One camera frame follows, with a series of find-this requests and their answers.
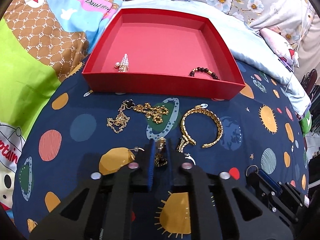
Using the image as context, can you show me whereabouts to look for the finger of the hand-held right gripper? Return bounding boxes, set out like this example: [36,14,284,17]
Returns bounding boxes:
[246,167,282,201]
[269,182,309,225]

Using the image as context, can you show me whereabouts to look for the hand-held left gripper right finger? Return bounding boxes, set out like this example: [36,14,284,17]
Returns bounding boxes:
[166,139,294,240]

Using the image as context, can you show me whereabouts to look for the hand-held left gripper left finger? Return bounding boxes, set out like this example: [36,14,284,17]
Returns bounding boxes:
[29,139,157,240]

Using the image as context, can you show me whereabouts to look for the grey metal ring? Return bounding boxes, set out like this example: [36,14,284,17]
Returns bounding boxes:
[245,164,259,177]

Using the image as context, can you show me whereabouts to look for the thick gold chain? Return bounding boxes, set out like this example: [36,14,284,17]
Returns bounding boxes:
[134,102,169,125]

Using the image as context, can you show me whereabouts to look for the gold cuff bracelet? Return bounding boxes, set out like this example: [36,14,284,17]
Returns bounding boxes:
[176,106,223,153]

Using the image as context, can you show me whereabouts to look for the gold black clover necklace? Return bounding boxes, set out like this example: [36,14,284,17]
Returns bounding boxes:
[107,100,137,133]

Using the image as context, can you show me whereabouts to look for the dark bead bracelet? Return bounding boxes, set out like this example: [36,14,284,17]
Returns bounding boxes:
[189,66,220,81]

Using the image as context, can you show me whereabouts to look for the red cardboard box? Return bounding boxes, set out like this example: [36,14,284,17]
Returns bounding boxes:
[82,8,247,101]

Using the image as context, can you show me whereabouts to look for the green white object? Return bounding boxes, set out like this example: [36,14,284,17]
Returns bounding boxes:
[299,110,312,135]

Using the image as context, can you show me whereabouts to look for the dark blue planet bedsheet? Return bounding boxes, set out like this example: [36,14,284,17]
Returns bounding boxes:
[12,55,310,240]

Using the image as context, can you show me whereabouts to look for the pearl hair clip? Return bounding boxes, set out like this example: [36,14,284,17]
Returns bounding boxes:
[120,54,131,72]

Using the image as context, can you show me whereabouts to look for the purple pen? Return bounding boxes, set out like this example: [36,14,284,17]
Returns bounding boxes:
[278,57,293,72]

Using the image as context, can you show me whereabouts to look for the light blue pillow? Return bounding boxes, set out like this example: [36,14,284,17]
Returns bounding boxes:
[114,0,312,115]

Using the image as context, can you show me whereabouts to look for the pink plush toy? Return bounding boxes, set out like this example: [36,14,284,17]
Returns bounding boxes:
[260,27,300,68]

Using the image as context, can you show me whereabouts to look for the colourful cartoon monkey blanket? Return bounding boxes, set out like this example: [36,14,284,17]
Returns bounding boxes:
[0,0,124,213]

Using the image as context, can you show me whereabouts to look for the grey floral cloth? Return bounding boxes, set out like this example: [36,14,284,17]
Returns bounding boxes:
[122,0,318,63]

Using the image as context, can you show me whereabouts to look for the white cable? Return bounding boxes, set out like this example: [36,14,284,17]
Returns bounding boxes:
[285,0,308,93]

